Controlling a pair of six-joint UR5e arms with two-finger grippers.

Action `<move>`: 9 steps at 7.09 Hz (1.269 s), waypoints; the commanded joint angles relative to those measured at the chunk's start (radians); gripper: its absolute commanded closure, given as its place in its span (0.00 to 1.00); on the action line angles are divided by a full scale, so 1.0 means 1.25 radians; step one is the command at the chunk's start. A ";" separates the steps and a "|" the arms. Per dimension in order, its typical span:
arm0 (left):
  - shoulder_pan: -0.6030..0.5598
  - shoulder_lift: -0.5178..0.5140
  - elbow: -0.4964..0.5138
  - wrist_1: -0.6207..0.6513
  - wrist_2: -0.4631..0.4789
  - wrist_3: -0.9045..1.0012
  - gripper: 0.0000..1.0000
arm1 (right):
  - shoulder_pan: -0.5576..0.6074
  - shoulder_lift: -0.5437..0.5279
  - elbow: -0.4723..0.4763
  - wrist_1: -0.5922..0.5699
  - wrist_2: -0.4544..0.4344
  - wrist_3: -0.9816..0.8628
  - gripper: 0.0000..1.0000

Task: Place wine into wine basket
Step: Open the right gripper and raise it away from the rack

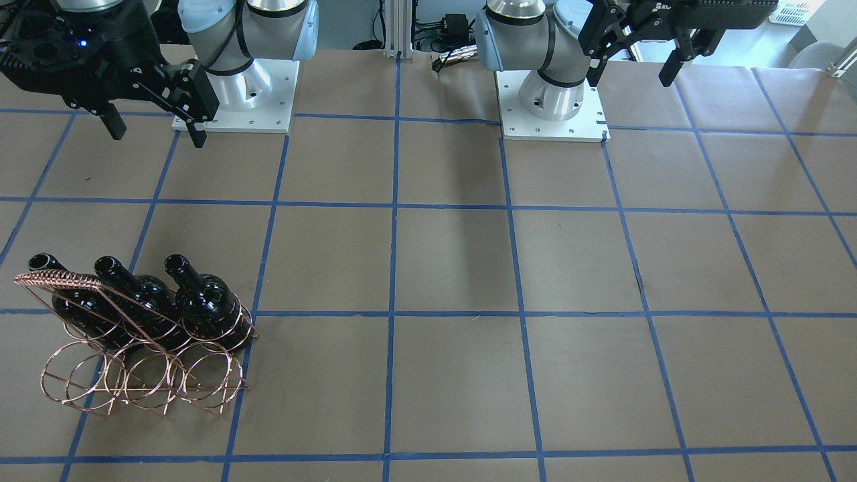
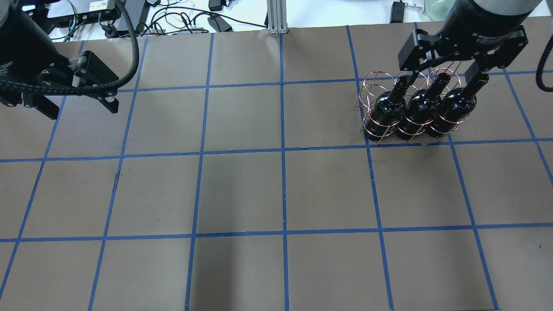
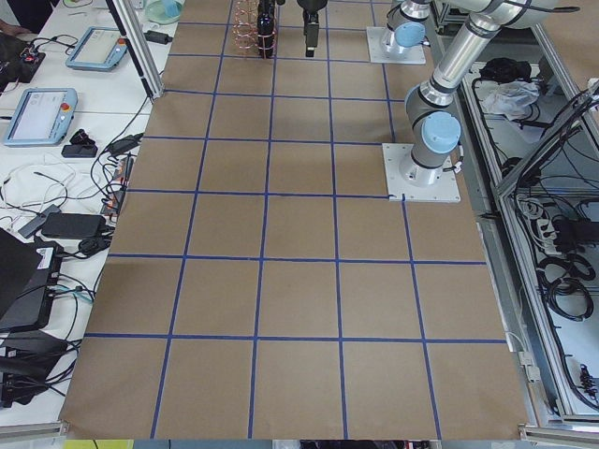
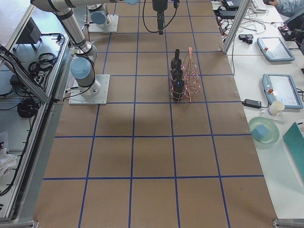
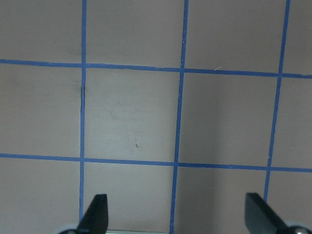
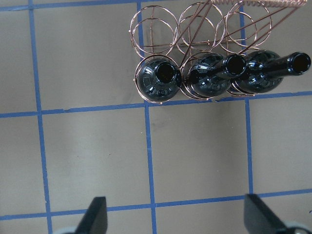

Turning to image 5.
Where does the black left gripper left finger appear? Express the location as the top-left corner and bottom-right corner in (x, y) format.
(77, 194), (108, 234)

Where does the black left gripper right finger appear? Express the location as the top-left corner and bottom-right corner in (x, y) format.
(245, 193), (288, 234)

